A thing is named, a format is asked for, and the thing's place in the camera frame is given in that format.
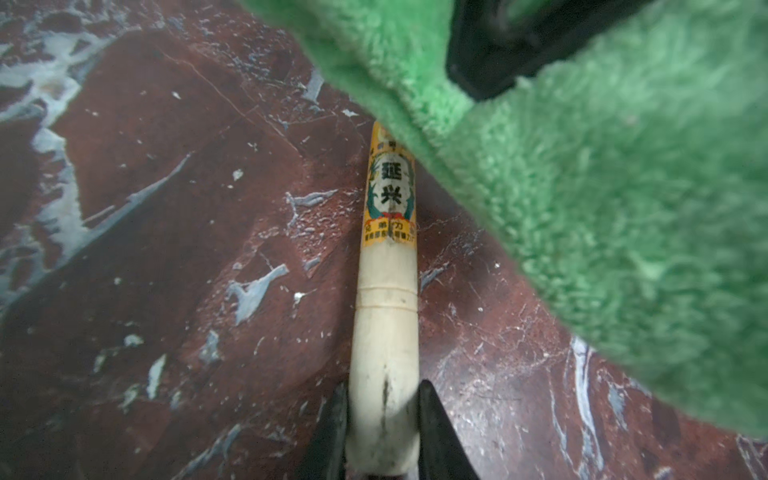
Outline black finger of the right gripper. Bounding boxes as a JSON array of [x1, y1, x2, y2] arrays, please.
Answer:
[[445, 0, 647, 101]]

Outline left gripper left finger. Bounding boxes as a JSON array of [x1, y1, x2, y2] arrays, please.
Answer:
[[298, 382, 348, 480]]

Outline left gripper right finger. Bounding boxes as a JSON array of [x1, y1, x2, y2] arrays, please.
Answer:
[[417, 380, 479, 480]]

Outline sickle labelled handle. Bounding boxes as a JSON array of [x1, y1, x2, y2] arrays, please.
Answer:
[[345, 123, 420, 477]]

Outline green rag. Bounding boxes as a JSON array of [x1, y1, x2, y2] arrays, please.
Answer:
[[246, 1, 767, 439]]

